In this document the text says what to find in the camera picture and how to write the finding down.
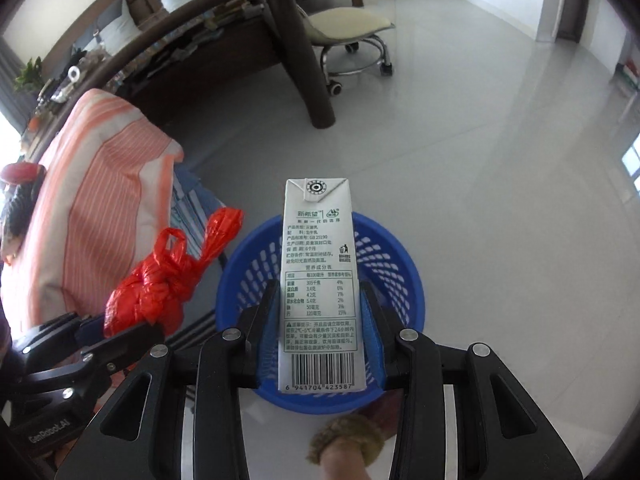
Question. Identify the black toy tire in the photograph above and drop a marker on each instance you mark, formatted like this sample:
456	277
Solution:
20	215

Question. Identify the dark wooden table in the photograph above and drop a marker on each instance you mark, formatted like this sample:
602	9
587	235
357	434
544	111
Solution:
300	60

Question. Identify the green plant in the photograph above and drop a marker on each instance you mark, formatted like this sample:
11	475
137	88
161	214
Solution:
29	75

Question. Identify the orange striped tablecloth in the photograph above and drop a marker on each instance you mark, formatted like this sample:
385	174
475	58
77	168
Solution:
100	200

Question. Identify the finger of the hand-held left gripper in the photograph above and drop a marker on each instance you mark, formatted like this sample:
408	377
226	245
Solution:
125	350
55	335

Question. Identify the white wheeled stool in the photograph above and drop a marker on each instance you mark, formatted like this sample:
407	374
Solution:
350	30

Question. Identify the white green milk carton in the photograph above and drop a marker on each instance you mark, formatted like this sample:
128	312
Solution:
317	270

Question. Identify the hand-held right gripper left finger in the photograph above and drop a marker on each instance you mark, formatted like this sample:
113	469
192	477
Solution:
267	330

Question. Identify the person's leg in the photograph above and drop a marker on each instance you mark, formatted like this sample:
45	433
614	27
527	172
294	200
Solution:
345	465

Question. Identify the red plastic bag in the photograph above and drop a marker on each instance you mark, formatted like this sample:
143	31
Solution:
160	280

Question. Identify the white tape roll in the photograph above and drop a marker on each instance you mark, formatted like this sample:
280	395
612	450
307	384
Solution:
73	75

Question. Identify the blue plastic basket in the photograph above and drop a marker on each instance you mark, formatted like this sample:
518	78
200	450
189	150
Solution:
395	270

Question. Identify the blue striped cloth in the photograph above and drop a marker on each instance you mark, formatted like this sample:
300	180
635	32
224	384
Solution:
197	210

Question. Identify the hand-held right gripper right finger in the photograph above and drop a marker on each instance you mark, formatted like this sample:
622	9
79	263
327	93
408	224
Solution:
372	330

